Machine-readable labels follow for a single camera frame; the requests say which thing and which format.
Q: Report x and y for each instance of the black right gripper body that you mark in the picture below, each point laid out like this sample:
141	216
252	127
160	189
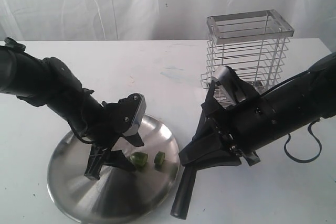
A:
251	125

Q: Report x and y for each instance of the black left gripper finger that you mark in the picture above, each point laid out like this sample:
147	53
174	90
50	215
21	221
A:
119	160
98	156

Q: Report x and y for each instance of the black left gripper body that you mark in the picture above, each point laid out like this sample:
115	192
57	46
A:
89	120

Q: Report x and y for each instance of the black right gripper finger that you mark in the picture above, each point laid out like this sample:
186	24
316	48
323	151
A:
214	150
213	117

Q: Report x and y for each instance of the green vegetable piece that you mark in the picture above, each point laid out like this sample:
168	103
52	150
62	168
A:
159	158
139	159

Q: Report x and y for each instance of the black handled kitchen knife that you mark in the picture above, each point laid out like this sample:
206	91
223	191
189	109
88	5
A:
183	196

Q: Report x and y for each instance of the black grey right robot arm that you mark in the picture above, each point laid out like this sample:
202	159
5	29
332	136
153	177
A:
302	99

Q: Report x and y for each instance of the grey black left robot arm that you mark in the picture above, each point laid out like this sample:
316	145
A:
50	82

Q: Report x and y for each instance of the round stainless steel plate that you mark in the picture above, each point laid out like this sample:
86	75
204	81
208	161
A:
118	196

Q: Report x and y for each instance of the white backdrop curtain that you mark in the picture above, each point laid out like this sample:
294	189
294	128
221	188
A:
151	19

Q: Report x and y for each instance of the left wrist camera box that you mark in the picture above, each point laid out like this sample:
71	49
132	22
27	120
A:
126	115

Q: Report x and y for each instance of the metal wire utensil rack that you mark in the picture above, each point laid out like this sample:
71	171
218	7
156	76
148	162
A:
253	44

